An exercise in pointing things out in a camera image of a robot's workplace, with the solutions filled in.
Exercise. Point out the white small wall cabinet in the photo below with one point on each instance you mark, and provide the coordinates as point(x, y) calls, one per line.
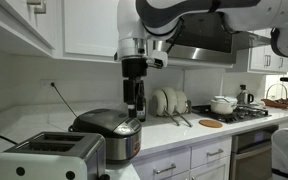
point(259, 58)

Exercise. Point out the white lidded pot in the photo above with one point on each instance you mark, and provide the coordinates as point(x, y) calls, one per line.
point(222, 106)

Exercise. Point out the round cork trivet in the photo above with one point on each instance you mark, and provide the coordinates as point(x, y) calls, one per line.
point(210, 123)

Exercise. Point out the white drawer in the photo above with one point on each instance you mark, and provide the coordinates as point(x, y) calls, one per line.
point(170, 156)
point(200, 148)

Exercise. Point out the black gas stove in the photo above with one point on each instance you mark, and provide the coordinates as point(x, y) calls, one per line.
point(244, 115)

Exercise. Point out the dark green oil bottle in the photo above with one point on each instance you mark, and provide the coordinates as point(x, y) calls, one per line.
point(142, 116)

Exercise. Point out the black steel rice cooker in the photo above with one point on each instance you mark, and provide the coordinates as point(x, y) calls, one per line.
point(100, 123)

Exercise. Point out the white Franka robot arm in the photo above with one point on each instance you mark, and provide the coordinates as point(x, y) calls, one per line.
point(127, 20)

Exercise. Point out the brown wooden tray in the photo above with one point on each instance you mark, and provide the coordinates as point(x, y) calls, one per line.
point(274, 103)

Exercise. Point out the white single cabinet door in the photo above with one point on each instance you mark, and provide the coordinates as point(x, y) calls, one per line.
point(84, 26)

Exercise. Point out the black toaster lever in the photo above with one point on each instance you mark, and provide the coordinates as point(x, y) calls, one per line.
point(104, 177)

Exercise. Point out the cream frying pan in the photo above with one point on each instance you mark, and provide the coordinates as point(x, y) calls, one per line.
point(171, 98)
point(157, 103)

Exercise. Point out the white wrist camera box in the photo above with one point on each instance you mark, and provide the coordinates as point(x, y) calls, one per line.
point(158, 59)

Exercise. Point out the white lower cabinet door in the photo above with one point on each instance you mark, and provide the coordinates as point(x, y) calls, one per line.
point(214, 171)
point(179, 176)

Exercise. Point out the white wall outlet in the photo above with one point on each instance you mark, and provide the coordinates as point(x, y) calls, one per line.
point(45, 83)

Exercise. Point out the stainless steel oven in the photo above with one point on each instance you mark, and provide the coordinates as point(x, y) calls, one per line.
point(250, 160)

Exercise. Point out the steel kettle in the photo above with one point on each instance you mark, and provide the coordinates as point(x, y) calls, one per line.
point(243, 96)

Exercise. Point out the white two-slot toaster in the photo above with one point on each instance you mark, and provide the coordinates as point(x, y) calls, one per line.
point(50, 160)

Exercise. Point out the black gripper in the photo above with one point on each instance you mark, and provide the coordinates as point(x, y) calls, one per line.
point(134, 68)

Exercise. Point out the white upper wall cabinet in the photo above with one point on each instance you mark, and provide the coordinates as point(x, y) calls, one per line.
point(14, 23)

